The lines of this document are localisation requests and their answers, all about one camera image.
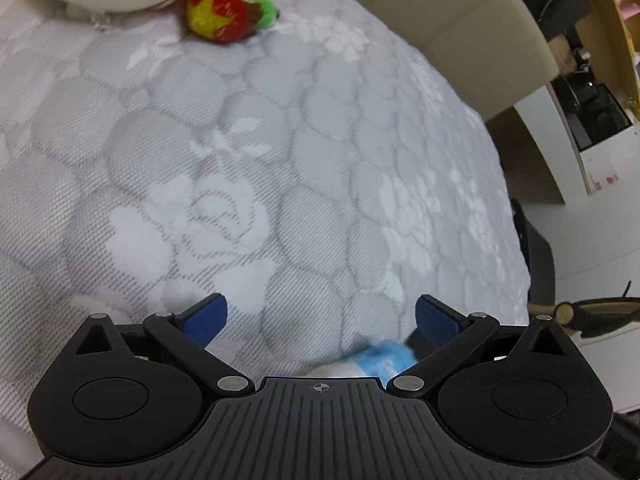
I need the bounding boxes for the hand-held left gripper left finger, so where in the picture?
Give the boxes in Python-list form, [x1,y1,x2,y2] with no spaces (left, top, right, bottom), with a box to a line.
[74,293,255,395]

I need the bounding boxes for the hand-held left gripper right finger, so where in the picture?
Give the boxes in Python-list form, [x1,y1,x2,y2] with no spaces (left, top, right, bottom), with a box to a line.
[388,294,572,396]

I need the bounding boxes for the blue and white packet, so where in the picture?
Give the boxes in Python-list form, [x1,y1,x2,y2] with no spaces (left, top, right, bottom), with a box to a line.
[306,339,422,380]

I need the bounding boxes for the black chair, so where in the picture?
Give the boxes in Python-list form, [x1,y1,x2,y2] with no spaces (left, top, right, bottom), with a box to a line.
[509,199,557,313]

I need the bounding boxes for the dark wooden stick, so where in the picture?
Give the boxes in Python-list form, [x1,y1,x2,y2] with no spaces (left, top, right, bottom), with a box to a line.
[527,282,640,338]

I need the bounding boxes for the white curved desk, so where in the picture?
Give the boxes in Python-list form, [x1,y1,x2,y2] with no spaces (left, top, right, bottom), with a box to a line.
[486,82,640,411]

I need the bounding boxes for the white cardboard box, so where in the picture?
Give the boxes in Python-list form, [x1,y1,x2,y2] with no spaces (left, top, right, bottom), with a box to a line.
[579,124,640,196]

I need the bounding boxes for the black box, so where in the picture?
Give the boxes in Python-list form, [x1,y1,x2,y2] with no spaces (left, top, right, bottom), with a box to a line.
[554,72,632,152]

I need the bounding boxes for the beige padded headboard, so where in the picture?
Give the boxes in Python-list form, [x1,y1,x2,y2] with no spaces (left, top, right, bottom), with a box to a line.
[307,0,560,123]

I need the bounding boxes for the red strawberry plush toy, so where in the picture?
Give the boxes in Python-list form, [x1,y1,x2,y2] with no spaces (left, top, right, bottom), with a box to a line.
[184,0,282,45]

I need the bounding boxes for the wooden shelf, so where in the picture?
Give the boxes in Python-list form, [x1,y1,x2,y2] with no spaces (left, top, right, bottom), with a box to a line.
[570,0,640,111]

